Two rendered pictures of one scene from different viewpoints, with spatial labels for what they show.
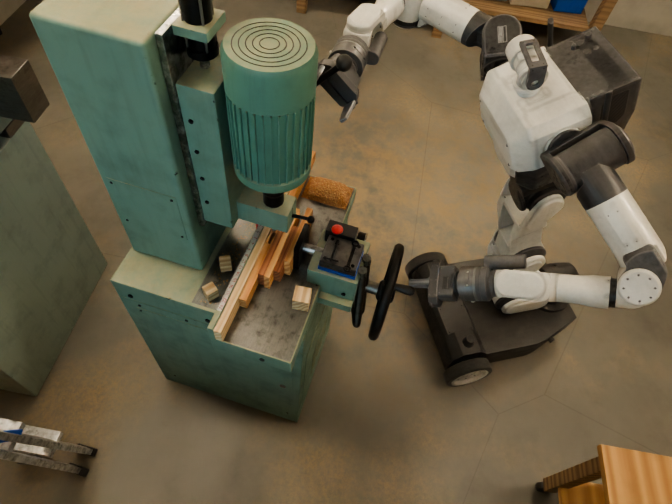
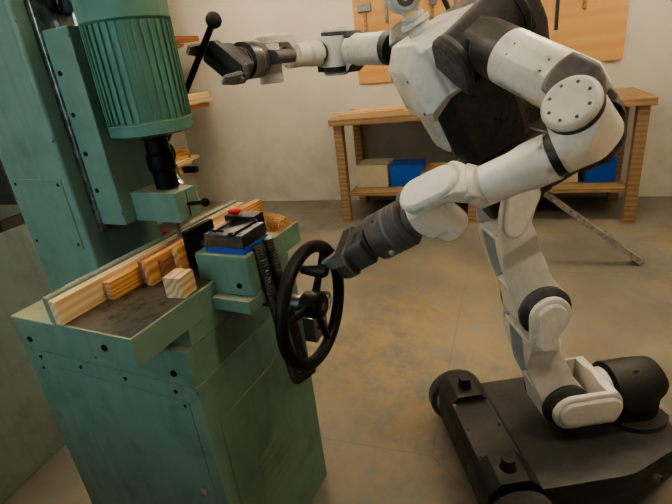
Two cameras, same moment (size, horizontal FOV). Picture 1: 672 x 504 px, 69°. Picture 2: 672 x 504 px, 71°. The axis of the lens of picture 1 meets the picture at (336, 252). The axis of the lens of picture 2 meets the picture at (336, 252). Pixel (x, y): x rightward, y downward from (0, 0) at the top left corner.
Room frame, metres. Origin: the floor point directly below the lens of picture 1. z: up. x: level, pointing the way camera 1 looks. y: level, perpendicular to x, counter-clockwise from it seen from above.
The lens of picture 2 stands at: (-0.12, -0.50, 1.31)
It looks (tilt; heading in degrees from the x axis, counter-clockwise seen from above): 23 degrees down; 18
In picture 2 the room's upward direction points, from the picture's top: 7 degrees counter-clockwise
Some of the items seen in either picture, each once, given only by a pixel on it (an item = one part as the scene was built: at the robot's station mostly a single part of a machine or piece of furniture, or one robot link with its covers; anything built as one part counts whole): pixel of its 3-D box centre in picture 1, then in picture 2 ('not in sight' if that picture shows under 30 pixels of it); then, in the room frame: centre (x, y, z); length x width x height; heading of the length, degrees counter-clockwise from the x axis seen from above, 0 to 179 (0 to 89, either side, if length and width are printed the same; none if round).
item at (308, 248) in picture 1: (312, 249); (212, 244); (0.73, 0.06, 0.95); 0.09 x 0.07 x 0.09; 171
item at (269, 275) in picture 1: (282, 247); (184, 251); (0.74, 0.14, 0.93); 0.24 x 0.01 x 0.06; 171
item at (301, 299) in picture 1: (301, 298); (179, 283); (0.60, 0.07, 0.92); 0.05 x 0.04 x 0.04; 178
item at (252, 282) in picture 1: (281, 221); (198, 239); (0.83, 0.17, 0.92); 0.56 x 0.02 x 0.04; 171
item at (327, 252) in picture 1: (342, 248); (238, 229); (0.73, -0.01, 0.99); 0.13 x 0.11 x 0.06; 171
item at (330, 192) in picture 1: (328, 188); (263, 219); (0.98, 0.05, 0.92); 0.14 x 0.09 x 0.04; 81
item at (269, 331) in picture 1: (307, 264); (216, 275); (0.74, 0.07, 0.87); 0.61 x 0.30 x 0.06; 171
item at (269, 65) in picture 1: (271, 112); (134, 57); (0.78, 0.17, 1.35); 0.18 x 0.18 x 0.31
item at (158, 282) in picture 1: (237, 256); (162, 302); (0.80, 0.30, 0.76); 0.57 x 0.45 x 0.09; 81
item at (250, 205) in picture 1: (267, 209); (166, 205); (0.78, 0.19, 1.03); 0.14 x 0.07 x 0.09; 81
